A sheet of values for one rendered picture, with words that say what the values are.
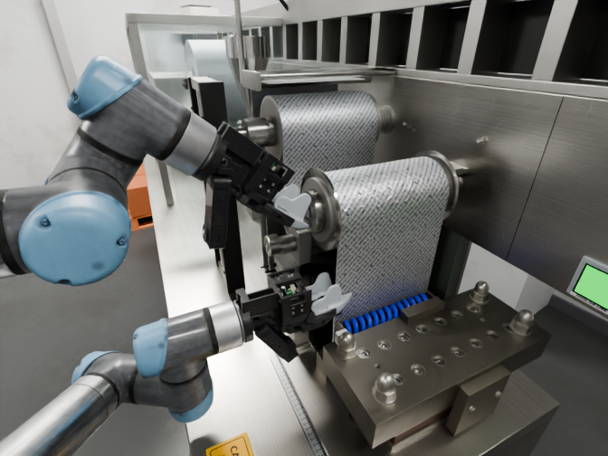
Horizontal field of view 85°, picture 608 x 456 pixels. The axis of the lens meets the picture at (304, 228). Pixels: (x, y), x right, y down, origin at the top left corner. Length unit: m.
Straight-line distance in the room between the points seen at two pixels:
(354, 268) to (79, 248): 0.44
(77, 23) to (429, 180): 3.64
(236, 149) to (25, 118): 3.62
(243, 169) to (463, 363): 0.49
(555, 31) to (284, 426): 0.78
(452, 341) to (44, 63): 3.81
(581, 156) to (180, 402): 0.71
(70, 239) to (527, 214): 0.66
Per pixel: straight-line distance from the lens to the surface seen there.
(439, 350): 0.67
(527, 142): 0.69
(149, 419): 1.90
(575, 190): 0.66
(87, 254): 0.32
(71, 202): 0.32
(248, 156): 0.48
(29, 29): 3.97
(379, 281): 0.67
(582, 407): 2.22
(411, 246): 0.68
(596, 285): 0.68
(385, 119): 0.90
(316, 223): 0.56
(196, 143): 0.44
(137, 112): 0.43
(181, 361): 0.55
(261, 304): 0.54
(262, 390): 0.75
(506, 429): 0.79
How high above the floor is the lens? 1.51
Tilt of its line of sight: 29 degrees down
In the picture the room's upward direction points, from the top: straight up
